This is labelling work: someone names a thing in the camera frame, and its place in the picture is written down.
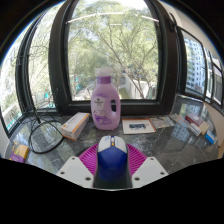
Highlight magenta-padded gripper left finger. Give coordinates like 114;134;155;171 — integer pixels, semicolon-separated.
55;143;101;188

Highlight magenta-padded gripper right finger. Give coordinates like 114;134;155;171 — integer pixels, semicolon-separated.
126;143;170;189

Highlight blue and white computer mouse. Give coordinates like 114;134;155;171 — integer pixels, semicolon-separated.
94;135;132;187

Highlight white and orange carton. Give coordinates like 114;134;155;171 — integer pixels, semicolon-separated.
60;112;91;141

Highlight white card with dark print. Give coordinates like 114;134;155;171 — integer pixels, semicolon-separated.
121;118;157;136

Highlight grey printed card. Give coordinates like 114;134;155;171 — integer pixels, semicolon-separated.
148;115;175;130

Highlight yellow and purple book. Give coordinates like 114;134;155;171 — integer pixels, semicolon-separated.
9;142;30;164

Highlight beige box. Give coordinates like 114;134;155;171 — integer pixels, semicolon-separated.
188;121;210;137

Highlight purple detergent bottle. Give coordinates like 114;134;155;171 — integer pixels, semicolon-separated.
90;67;122;131

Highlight red flat box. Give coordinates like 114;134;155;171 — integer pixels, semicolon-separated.
185;112;205;127

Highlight blue small box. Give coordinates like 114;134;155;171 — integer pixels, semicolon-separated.
204;130;218;145

